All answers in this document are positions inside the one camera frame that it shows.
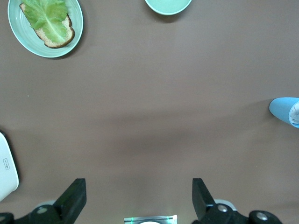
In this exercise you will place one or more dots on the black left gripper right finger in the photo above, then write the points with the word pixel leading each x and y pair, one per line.
pixel 203 205

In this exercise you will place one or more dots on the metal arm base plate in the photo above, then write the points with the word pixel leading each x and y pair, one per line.
pixel 168 219

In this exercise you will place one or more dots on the slice of toast bread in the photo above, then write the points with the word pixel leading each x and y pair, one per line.
pixel 69 35

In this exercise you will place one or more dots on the mint green bowl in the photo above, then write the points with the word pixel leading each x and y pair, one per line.
pixel 167 6

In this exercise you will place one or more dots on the green lettuce leaf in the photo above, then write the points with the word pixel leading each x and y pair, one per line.
pixel 46 21

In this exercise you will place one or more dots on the white toaster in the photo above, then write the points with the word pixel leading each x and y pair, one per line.
pixel 5 166

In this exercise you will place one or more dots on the crumpled white paper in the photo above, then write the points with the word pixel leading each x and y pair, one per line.
pixel 295 113

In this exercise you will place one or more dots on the blue plastic cup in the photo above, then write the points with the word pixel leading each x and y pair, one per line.
pixel 279 109

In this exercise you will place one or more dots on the mint green plate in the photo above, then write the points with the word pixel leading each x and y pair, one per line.
pixel 23 38

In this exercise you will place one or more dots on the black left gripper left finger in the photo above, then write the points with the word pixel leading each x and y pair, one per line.
pixel 70 203

